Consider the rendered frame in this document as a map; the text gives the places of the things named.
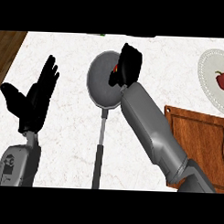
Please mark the red bell pepper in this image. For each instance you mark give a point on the red bell pepper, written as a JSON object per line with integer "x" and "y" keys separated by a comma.
{"x": 223, "y": 80}

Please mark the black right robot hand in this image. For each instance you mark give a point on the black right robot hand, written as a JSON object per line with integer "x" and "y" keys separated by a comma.
{"x": 129, "y": 65}

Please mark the white round placemat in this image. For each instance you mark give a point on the white round placemat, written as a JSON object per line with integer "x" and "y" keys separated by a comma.
{"x": 214, "y": 78}

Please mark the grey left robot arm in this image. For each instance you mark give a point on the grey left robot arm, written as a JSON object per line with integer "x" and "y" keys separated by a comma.
{"x": 18, "y": 164}

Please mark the green object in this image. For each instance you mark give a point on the green object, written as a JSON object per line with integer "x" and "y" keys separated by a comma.
{"x": 97, "y": 34}

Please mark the grey frying pan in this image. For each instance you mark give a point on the grey frying pan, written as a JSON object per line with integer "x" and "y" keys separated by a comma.
{"x": 101, "y": 83}

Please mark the brown wooden cutting board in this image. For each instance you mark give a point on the brown wooden cutting board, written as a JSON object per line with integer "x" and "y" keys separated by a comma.
{"x": 201, "y": 144}

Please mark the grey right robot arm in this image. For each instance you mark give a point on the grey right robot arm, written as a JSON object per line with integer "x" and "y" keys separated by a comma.
{"x": 158, "y": 138}

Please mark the red tomato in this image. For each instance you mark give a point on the red tomato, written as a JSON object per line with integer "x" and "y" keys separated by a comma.
{"x": 115, "y": 68}

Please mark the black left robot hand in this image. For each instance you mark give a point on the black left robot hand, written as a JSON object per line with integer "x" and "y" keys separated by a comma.
{"x": 36, "y": 99}

